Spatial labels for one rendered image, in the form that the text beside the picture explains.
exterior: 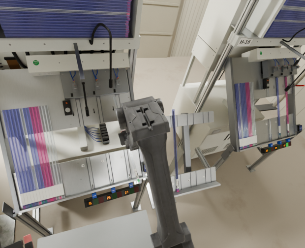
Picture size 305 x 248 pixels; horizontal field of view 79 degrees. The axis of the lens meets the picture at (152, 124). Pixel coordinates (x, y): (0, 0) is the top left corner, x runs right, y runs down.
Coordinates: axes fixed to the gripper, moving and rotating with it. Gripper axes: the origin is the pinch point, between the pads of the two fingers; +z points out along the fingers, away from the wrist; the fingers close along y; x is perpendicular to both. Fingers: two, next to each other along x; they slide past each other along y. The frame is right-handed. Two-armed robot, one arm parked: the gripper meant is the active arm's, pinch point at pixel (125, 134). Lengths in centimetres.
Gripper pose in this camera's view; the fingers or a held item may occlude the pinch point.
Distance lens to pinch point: 104.5
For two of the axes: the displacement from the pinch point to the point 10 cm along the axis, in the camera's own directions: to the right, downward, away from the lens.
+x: 2.4, 9.5, 1.9
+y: -8.9, 3.0, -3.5
